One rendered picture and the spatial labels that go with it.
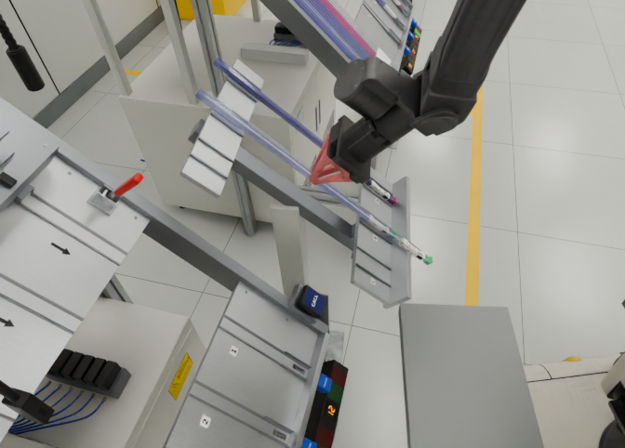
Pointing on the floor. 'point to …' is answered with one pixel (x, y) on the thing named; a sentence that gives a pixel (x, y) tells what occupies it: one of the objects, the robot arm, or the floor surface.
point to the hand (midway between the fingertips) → (315, 176)
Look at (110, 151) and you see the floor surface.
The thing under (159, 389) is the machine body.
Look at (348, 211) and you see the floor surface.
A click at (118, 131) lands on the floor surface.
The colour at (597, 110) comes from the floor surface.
